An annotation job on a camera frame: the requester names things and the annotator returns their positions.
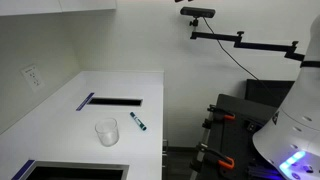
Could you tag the clear glass cup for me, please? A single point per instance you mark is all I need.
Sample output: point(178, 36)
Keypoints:
point(107, 133)

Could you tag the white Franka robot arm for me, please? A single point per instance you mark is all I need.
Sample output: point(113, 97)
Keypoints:
point(296, 110)

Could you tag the green marker pen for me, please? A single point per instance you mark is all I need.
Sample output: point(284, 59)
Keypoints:
point(137, 121)

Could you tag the silver stand pole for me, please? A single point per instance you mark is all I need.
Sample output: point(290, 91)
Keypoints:
point(203, 140)

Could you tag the short purple tape strip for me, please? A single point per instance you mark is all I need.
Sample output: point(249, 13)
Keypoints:
point(85, 101)

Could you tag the black mounting board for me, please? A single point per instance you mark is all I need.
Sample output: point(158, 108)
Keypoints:
point(233, 140)

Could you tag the black panel behind board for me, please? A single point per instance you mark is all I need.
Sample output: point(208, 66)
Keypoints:
point(266, 91)

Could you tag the purple tape strip beside recess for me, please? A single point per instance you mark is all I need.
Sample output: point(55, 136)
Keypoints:
point(23, 170)

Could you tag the black stereo camera bar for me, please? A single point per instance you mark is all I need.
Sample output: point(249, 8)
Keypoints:
point(197, 12)

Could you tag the small black switch box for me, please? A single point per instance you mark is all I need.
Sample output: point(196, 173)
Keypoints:
point(254, 125)

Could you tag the black articulated camera mount arm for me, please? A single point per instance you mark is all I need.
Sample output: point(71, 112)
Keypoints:
point(260, 45)

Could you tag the white wall power outlet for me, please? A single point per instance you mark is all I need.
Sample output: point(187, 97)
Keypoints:
point(32, 78)

